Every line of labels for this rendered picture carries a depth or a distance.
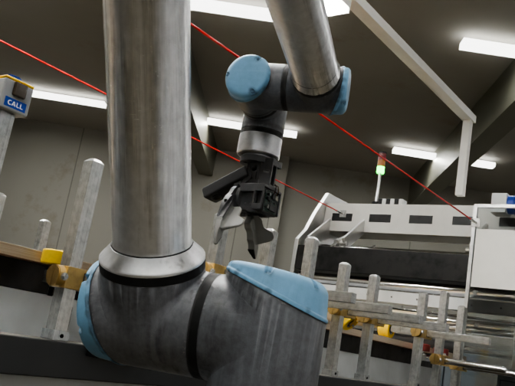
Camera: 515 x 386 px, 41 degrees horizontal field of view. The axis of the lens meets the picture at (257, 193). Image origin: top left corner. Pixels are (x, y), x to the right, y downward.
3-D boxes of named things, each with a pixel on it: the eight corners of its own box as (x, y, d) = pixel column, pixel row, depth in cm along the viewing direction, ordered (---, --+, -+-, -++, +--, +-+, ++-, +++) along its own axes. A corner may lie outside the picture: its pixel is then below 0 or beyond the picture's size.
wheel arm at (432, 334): (491, 345, 302) (492, 337, 303) (488, 345, 299) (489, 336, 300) (386, 331, 332) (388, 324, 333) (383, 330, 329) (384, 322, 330)
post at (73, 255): (60, 364, 157) (105, 161, 167) (47, 362, 154) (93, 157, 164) (50, 361, 159) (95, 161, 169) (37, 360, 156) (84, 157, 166)
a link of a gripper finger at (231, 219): (229, 233, 131) (251, 203, 137) (204, 232, 134) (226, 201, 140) (235, 246, 132) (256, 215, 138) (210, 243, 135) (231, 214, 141)
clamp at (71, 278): (103, 296, 165) (108, 275, 166) (58, 286, 155) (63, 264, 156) (86, 293, 169) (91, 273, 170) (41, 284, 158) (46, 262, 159)
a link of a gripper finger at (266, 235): (273, 260, 144) (266, 220, 141) (249, 258, 147) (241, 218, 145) (280, 254, 147) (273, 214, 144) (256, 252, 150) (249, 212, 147)
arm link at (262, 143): (231, 131, 144) (255, 145, 152) (227, 153, 143) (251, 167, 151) (268, 130, 139) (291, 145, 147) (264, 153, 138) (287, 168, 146)
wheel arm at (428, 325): (448, 332, 263) (449, 325, 264) (445, 332, 261) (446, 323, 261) (362, 321, 285) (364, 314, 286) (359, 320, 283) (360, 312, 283)
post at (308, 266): (298, 377, 234) (319, 238, 244) (293, 376, 232) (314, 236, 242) (290, 375, 236) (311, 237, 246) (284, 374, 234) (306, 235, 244)
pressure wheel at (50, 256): (67, 299, 173) (77, 253, 176) (65, 298, 166) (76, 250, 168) (34, 293, 172) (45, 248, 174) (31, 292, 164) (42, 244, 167)
